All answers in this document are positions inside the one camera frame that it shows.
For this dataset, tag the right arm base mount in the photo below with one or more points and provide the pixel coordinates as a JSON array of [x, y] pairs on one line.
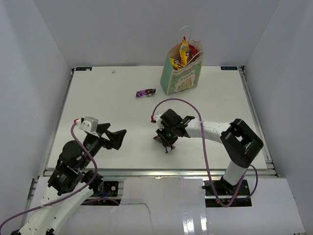
[[225, 195]]

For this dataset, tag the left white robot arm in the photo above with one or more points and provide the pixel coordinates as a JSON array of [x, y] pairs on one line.
[[74, 179]]

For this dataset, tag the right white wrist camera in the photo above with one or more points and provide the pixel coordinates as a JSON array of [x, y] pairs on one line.
[[156, 119]]

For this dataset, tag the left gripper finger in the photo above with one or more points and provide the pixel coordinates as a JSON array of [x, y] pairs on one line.
[[116, 138], [102, 128]]

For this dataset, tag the brown white candy bar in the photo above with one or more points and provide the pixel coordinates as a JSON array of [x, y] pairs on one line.
[[168, 147]]

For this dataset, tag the green paper gift bag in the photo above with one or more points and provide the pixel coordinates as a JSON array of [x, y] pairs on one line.
[[176, 81]]

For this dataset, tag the aluminium table frame rail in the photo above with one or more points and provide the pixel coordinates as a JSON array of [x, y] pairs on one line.
[[182, 173]]

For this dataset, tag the yellow candy pack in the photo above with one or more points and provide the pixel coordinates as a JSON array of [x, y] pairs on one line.
[[183, 59]]

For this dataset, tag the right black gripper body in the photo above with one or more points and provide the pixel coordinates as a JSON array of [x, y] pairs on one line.
[[168, 134]]

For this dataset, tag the blue label right corner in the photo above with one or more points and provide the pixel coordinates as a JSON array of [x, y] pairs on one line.
[[229, 68]]

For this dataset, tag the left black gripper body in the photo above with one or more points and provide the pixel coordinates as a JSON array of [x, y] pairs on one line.
[[94, 143]]

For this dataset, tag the purple candy bar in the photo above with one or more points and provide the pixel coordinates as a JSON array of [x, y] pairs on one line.
[[145, 93]]

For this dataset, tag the blue label corner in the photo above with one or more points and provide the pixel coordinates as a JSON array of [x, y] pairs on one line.
[[83, 68], [229, 68]]

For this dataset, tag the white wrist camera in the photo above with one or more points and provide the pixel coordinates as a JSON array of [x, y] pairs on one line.
[[156, 119], [87, 124]]

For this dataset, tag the red snack bag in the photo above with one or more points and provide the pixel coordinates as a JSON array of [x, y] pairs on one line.
[[192, 51]]

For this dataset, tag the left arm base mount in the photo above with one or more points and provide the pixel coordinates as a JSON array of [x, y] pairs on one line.
[[107, 189]]

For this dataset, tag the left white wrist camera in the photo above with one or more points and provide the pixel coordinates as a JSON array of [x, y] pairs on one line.
[[87, 124]]

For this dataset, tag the blue label left corner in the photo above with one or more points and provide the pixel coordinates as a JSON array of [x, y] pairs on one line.
[[83, 68]]

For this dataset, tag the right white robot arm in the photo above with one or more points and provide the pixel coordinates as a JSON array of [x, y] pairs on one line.
[[239, 140]]

